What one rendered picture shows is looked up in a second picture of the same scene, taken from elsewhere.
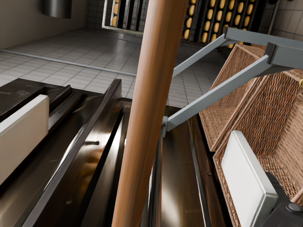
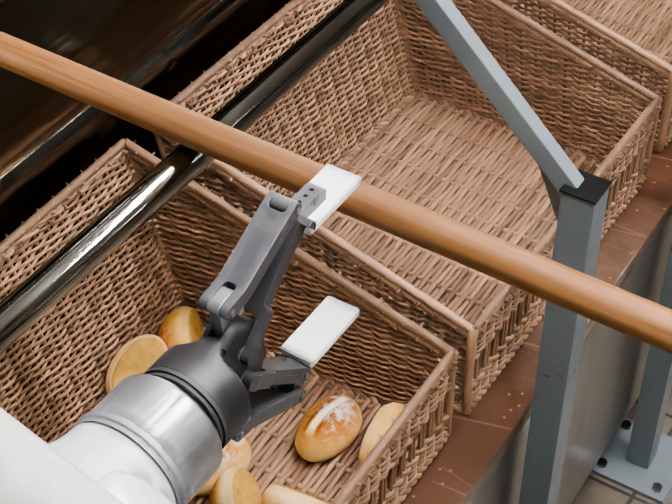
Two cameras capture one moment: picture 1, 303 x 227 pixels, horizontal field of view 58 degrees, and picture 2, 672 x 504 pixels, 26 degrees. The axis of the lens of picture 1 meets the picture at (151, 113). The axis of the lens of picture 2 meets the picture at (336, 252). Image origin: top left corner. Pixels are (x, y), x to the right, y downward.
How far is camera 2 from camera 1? 0.99 m
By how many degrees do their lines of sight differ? 42
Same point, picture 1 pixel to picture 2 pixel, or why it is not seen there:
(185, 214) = not seen: outside the picture
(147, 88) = (393, 225)
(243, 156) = (335, 333)
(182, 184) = not seen: outside the picture
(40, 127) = (330, 185)
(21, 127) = (326, 211)
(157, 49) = (428, 242)
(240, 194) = (307, 335)
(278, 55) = (576, 207)
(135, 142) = not seen: hidden behind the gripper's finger
